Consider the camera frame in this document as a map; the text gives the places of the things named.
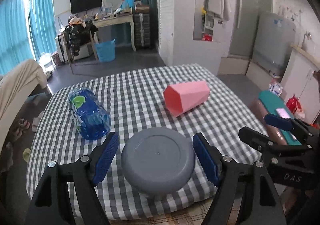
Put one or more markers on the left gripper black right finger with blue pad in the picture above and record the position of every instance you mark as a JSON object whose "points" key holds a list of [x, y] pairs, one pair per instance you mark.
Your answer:
{"points": [[260, 202]]}

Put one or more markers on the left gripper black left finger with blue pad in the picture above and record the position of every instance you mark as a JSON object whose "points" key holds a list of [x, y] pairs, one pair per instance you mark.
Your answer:
{"points": [[51, 203]]}

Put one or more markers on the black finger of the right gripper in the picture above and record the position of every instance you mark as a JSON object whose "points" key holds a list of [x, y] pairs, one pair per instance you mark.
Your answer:
{"points": [[261, 143], [286, 124]]}

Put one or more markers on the grey plastic cup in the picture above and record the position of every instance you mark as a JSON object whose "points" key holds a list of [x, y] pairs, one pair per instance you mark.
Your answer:
{"points": [[158, 161]]}

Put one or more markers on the pink faceted cup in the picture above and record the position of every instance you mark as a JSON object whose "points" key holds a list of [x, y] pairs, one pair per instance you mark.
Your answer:
{"points": [[182, 97]]}

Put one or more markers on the teal stool seat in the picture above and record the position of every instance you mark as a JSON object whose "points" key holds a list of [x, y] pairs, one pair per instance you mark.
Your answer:
{"points": [[275, 105]]}

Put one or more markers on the green slipper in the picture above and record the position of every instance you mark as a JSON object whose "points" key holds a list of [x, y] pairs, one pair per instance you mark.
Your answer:
{"points": [[26, 154]]}

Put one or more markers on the white washing machine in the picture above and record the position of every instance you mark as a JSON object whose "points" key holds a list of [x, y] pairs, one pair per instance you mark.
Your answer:
{"points": [[271, 48]]}

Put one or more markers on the blue plastic bottle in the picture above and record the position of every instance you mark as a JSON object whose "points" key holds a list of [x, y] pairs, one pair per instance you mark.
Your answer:
{"points": [[91, 119]]}

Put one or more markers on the bed with beige blanket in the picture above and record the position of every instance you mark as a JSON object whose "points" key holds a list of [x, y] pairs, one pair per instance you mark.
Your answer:
{"points": [[16, 86]]}

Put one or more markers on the grey white checkered tablecloth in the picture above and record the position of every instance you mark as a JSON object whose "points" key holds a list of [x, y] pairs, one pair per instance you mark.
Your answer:
{"points": [[135, 102]]}

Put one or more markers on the white wardrobe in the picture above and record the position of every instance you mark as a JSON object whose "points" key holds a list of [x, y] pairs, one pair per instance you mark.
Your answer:
{"points": [[180, 31]]}

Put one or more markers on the blue laundry basket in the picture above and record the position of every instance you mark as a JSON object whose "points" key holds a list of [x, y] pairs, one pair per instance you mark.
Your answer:
{"points": [[106, 51]]}

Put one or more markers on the black drawer cabinet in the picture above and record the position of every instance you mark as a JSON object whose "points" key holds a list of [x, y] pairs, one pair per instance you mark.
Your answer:
{"points": [[142, 30]]}

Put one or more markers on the wooden chair with clothes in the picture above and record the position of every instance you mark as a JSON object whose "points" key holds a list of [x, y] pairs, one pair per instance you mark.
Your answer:
{"points": [[78, 33]]}

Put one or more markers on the blue window curtain left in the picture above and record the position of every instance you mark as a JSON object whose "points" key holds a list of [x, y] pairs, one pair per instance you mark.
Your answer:
{"points": [[27, 31]]}

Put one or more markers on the cream wooden desk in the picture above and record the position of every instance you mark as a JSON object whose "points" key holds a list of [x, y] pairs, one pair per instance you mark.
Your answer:
{"points": [[117, 21]]}

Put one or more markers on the black flat television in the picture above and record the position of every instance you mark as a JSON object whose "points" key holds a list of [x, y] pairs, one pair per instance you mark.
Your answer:
{"points": [[84, 5]]}

